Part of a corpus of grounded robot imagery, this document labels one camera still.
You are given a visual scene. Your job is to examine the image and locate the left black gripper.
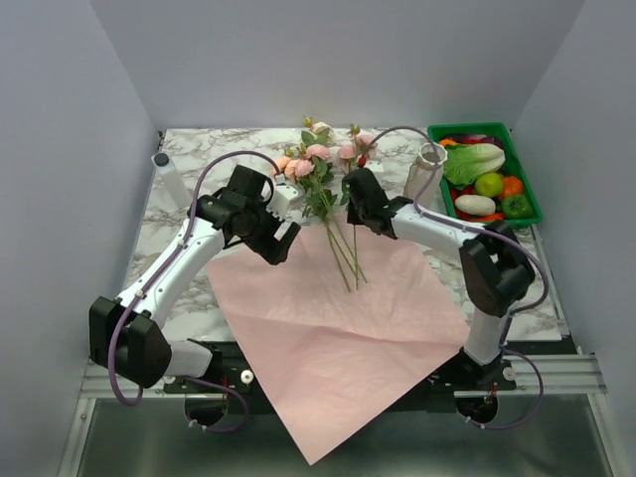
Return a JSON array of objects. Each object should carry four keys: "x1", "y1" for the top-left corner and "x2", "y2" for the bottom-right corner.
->
[{"x1": 241, "y1": 198, "x2": 301, "y2": 265}]

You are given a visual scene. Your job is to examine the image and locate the pink rose stem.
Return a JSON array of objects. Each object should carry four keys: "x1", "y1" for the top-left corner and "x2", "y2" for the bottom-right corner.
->
[{"x1": 338, "y1": 124, "x2": 377, "y2": 289}]

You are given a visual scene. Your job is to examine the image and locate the peach rose stem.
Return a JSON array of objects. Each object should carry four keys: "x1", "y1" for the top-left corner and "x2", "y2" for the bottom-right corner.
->
[{"x1": 272, "y1": 144, "x2": 355, "y2": 292}]

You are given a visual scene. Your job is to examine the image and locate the purple wrapping paper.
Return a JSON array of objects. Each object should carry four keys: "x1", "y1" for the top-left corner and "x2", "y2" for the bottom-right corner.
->
[{"x1": 206, "y1": 225, "x2": 468, "y2": 464}]

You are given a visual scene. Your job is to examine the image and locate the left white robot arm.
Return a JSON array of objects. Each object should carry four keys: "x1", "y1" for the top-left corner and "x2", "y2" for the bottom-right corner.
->
[{"x1": 88, "y1": 166, "x2": 300, "y2": 393}]

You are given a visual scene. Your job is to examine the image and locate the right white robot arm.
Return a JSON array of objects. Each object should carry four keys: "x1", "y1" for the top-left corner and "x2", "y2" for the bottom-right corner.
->
[{"x1": 343, "y1": 169, "x2": 536, "y2": 390}]

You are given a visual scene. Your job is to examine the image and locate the white ribbed ceramic vase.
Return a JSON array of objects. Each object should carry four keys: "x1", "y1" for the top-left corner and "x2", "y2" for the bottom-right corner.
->
[{"x1": 403, "y1": 143, "x2": 447, "y2": 209}]

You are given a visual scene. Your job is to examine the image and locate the toy lettuce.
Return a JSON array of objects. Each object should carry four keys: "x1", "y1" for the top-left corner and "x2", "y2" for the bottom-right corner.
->
[{"x1": 443, "y1": 143, "x2": 506, "y2": 187}]

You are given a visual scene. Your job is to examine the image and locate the white toy potato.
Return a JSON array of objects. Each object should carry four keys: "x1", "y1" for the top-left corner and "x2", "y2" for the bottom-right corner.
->
[{"x1": 454, "y1": 195, "x2": 496, "y2": 217}]

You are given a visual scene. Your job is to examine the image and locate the purple toy onion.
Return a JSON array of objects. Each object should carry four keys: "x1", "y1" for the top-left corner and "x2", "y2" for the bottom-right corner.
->
[{"x1": 446, "y1": 133, "x2": 504, "y2": 149}]

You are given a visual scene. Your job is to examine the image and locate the orange toy carrot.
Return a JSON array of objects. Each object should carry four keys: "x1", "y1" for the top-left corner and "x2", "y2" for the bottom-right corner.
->
[{"x1": 468, "y1": 213, "x2": 505, "y2": 223}]

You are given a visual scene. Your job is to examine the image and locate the white bottle black cap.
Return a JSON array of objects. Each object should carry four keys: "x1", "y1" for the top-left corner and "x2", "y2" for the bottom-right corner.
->
[{"x1": 151, "y1": 152, "x2": 192, "y2": 209}]

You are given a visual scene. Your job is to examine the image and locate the green toy bell pepper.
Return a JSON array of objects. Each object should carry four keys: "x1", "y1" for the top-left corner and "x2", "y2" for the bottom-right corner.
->
[{"x1": 501, "y1": 195, "x2": 534, "y2": 220}]

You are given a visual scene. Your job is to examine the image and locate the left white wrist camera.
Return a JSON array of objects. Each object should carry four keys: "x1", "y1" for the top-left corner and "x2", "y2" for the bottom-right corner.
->
[{"x1": 266, "y1": 183, "x2": 304, "y2": 220}]

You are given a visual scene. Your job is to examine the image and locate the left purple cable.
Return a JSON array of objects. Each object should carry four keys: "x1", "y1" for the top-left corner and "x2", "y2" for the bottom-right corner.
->
[{"x1": 106, "y1": 150, "x2": 282, "y2": 433}]

